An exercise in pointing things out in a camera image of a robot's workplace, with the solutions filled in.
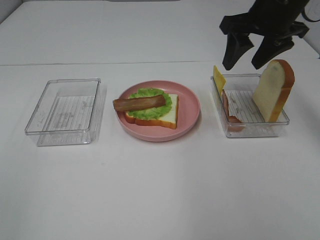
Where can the pink round plate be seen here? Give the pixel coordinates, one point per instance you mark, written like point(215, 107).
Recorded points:
point(187, 114)

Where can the yellow cheese slice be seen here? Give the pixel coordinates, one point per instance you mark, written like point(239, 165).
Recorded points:
point(219, 80)

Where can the bacon strip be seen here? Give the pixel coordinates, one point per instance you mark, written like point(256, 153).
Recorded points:
point(139, 103)
point(230, 118)

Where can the green lettuce leaf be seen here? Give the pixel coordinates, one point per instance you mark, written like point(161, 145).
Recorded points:
point(154, 112)

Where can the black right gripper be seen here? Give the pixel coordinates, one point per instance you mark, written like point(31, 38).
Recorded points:
point(273, 19)

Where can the clear plastic tray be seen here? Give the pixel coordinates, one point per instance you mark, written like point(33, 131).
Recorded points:
point(68, 112)
point(239, 89)

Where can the bread slice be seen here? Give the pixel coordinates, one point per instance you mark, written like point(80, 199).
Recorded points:
point(168, 120)
point(274, 87)

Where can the left clear plastic tray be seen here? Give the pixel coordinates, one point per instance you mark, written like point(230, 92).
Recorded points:
point(68, 112)

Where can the right clear plastic tray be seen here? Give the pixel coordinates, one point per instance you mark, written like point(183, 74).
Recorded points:
point(239, 89)

